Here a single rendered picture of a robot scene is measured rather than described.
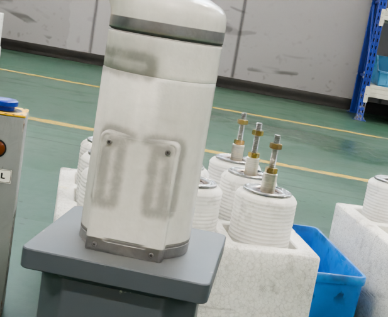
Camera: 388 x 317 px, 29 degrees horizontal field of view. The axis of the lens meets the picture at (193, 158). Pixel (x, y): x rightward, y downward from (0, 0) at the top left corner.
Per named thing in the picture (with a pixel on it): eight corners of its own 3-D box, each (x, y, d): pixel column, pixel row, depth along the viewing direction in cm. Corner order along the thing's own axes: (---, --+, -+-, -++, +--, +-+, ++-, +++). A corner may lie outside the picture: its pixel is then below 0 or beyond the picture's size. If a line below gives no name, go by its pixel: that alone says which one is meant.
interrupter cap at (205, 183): (178, 189, 108) (178, 184, 108) (160, 175, 115) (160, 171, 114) (224, 192, 111) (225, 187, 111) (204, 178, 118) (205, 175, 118)
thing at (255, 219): (282, 300, 121) (303, 194, 118) (268, 320, 112) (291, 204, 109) (226, 285, 124) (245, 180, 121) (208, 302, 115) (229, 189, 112)
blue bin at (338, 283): (354, 346, 126) (369, 278, 124) (292, 339, 124) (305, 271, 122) (305, 282, 155) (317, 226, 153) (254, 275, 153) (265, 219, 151)
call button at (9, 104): (16, 116, 109) (17, 102, 109) (-13, 112, 108) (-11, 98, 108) (17, 112, 113) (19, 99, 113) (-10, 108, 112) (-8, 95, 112)
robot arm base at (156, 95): (179, 267, 58) (216, 47, 55) (65, 244, 59) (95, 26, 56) (194, 236, 67) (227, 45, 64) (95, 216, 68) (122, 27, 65)
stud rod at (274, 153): (272, 183, 115) (282, 135, 114) (271, 183, 114) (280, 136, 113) (266, 181, 115) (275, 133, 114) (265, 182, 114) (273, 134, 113)
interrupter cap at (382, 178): (421, 190, 140) (421, 187, 140) (383, 185, 139) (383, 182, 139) (404, 181, 148) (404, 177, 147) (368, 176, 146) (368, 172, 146)
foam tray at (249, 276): (298, 370, 113) (321, 257, 110) (37, 347, 106) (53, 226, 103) (243, 277, 151) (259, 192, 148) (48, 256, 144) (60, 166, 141)
